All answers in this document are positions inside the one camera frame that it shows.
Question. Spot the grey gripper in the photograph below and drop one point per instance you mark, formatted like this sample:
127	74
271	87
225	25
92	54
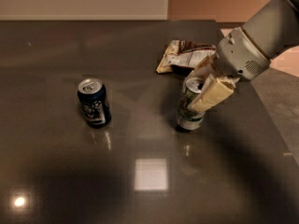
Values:
239	56

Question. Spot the silver 7up can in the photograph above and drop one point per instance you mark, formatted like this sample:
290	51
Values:
186	118

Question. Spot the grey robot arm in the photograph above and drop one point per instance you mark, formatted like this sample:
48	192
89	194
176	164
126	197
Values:
273	29

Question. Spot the blue pepsi can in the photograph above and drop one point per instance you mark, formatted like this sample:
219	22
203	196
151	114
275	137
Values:
92	95

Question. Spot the brown white snack bag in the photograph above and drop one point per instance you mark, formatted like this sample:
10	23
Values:
184	54

